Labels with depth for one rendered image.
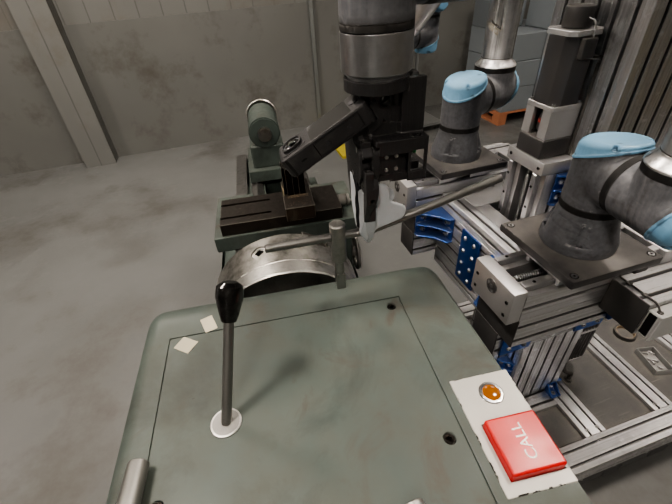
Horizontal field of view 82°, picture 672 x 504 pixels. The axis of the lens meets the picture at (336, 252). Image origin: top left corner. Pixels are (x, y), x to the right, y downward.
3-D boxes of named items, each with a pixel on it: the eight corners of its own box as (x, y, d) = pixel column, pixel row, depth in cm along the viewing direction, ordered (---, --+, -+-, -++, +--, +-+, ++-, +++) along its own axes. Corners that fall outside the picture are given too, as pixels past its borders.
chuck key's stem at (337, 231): (335, 292, 58) (330, 229, 50) (332, 282, 59) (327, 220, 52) (349, 289, 58) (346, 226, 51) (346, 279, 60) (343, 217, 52)
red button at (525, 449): (563, 471, 40) (569, 462, 39) (509, 485, 39) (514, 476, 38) (528, 417, 44) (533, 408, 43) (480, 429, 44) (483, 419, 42)
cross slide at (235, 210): (342, 217, 140) (342, 207, 137) (222, 236, 134) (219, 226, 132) (333, 194, 154) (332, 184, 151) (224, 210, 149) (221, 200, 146)
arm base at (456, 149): (463, 141, 129) (467, 111, 123) (490, 158, 118) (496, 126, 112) (422, 148, 126) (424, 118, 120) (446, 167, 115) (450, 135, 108)
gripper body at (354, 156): (425, 184, 46) (435, 77, 39) (356, 195, 45) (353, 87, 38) (403, 158, 52) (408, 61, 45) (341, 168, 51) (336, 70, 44)
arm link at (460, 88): (430, 123, 117) (435, 75, 109) (458, 112, 123) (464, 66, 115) (463, 133, 109) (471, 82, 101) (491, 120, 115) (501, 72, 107)
